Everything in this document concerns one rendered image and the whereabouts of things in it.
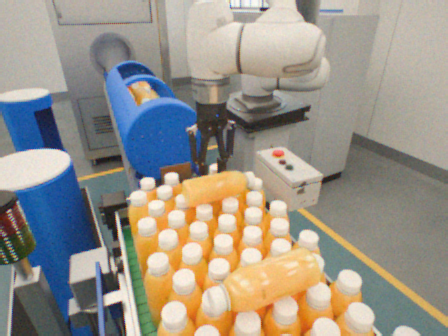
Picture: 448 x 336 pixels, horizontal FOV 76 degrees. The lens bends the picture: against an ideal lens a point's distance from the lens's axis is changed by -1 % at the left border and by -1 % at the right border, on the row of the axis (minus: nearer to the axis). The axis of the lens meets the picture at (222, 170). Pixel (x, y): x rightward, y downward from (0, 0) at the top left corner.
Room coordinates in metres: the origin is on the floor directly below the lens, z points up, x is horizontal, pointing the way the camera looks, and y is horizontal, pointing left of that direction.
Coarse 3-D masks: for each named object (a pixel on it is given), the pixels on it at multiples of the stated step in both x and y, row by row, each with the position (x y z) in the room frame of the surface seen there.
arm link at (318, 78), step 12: (300, 0) 1.17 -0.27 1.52; (312, 0) 1.16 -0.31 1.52; (300, 12) 1.19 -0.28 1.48; (312, 12) 1.18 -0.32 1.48; (324, 60) 1.33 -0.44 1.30; (312, 72) 1.28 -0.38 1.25; (324, 72) 1.29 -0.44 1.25; (288, 84) 1.33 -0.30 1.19; (300, 84) 1.31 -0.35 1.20; (312, 84) 1.30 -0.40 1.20; (324, 84) 1.32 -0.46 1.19
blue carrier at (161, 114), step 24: (120, 72) 1.68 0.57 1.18; (144, 72) 1.73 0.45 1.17; (120, 96) 1.16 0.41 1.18; (168, 96) 1.45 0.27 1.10; (120, 120) 0.99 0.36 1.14; (144, 120) 0.88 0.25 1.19; (168, 120) 0.91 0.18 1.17; (192, 120) 0.94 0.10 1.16; (144, 144) 0.87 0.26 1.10; (168, 144) 0.90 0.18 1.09; (144, 168) 0.87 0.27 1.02
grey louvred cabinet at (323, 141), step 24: (336, 24) 2.26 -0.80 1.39; (360, 24) 2.39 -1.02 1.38; (336, 48) 2.28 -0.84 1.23; (360, 48) 2.42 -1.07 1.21; (336, 72) 2.31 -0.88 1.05; (360, 72) 2.45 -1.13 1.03; (312, 96) 2.30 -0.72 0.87; (336, 96) 2.33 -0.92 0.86; (360, 96) 2.48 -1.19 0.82; (312, 120) 2.26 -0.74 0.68; (336, 120) 2.36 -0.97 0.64; (288, 144) 2.47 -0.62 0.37; (312, 144) 2.25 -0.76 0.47; (336, 144) 2.39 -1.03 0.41; (336, 168) 2.43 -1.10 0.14
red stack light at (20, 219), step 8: (16, 208) 0.34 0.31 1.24; (0, 216) 0.32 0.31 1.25; (8, 216) 0.33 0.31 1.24; (16, 216) 0.34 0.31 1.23; (24, 216) 0.35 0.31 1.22; (0, 224) 0.32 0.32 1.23; (8, 224) 0.33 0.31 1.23; (16, 224) 0.33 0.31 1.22; (24, 224) 0.35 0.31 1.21; (0, 232) 0.32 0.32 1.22; (8, 232) 0.32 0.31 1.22; (16, 232) 0.33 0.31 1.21
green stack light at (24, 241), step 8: (24, 232) 0.34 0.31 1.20; (32, 232) 0.36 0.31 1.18; (0, 240) 0.31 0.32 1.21; (8, 240) 0.32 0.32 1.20; (16, 240) 0.33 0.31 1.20; (24, 240) 0.33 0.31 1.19; (32, 240) 0.35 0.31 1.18; (0, 248) 0.31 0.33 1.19; (8, 248) 0.32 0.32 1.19; (16, 248) 0.32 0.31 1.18; (24, 248) 0.33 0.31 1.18; (32, 248) 0.34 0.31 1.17; (0, 256) 0.31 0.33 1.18; (8, 256) 0.31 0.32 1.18; (16, 256) 0.32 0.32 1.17; (24, 256) 0.33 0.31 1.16; (0, 264) 0.31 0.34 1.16; (8, 264) 0.31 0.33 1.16
